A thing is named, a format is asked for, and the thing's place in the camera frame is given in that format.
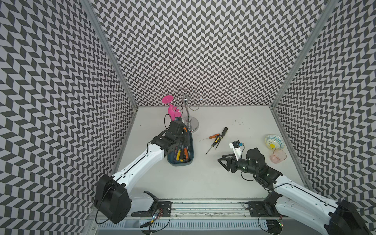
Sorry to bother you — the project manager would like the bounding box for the yellow handle screwdriver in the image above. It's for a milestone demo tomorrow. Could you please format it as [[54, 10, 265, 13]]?
[[176, 150, 181, 161]]

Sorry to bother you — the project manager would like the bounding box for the pink plastic wine glass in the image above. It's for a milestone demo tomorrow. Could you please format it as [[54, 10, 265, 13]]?
[[162, 95, 182, 120]]

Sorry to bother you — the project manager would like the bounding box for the black orange-tipped screwdriver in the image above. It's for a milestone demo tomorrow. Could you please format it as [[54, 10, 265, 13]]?
[[179, 146, 184, 162]]

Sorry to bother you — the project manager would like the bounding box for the black yellow long screwdriver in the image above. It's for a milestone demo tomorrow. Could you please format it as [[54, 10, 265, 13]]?
[[215, 127, 228, 148]]

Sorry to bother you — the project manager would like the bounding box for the pink transparent cup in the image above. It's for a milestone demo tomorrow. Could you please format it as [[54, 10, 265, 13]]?
[[270, 149, 287, 164]]

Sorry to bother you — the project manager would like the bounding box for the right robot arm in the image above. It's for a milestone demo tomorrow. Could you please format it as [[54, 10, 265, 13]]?
[[217, 148, 371, 235]]

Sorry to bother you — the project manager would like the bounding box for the aluminium front rail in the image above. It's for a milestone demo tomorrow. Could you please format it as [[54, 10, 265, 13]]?
[[88, 199, 335, 221]]

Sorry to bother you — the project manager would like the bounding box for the teal plastic storage box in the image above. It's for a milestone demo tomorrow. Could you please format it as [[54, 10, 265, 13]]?
[[166, 131, 194, 166]]

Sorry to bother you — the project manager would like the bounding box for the chrome glass holder stand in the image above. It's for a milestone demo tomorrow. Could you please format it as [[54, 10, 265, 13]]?
[[172, 86, 204, 133]]

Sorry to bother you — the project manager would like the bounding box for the orange black large screwdriver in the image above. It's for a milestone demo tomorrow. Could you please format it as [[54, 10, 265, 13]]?
[[184, 147, 189, 161]]

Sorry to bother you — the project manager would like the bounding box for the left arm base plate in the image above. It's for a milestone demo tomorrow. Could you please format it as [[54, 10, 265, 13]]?
[[131, 201, 172, 218]]

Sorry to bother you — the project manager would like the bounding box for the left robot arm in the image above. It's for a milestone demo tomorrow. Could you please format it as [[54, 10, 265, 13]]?
[[94, 117, 191, 224]]

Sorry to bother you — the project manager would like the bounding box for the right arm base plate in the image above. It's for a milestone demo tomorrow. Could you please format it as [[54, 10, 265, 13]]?
[[247, 201, 280, 218]]

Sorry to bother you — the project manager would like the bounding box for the patterned ceramic bowl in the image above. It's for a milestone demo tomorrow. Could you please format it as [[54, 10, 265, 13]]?
[[265, 134, 286, 150]]

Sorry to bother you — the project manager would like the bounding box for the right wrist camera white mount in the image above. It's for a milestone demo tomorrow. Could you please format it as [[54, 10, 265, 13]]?
[[229, 141, 244, 161]]

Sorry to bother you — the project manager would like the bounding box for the black yellow phillips screwdriver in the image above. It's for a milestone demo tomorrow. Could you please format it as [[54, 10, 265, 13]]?
[[206, 136, 221, 155]]

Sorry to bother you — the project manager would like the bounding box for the small orange handle screwdriver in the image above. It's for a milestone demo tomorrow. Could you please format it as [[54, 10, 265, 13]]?
[[201, 133, 221, 141]]

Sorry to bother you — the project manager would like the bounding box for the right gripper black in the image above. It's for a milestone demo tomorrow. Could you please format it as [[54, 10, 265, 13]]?
[[217, 153, 258, 175]]

